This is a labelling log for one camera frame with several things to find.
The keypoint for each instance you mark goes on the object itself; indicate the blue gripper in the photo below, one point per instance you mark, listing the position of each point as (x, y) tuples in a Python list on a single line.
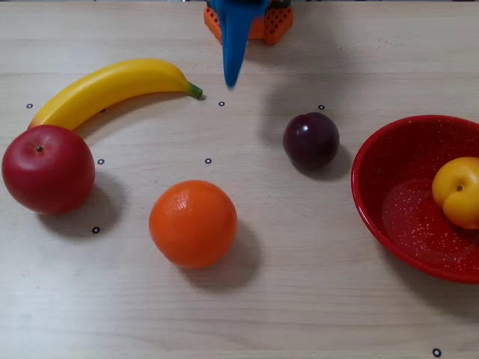
[(233, 41)]

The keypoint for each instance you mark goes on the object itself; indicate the yellow orange toy peach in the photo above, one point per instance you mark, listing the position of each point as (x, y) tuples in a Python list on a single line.
[(460, 202)]

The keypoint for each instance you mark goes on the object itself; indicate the orange robot base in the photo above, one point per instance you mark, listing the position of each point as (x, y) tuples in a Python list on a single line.
[(277, 26)]

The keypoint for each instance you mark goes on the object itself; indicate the red speckled bowl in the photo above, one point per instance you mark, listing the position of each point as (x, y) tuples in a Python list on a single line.
[(396, 209)]

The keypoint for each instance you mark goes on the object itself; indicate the dark purple toy plum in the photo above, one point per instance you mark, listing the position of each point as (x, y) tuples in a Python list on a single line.
[(310, 142)]

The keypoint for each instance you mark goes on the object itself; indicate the yellow toy banana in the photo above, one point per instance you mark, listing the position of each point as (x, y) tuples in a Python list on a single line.
[(105, 89)]

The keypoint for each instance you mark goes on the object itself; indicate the toy orange fruit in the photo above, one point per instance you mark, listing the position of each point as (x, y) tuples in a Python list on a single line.
[(192, 224)]

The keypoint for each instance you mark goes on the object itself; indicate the red toy apple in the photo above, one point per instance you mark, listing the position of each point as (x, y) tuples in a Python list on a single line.
[(48, 172)]

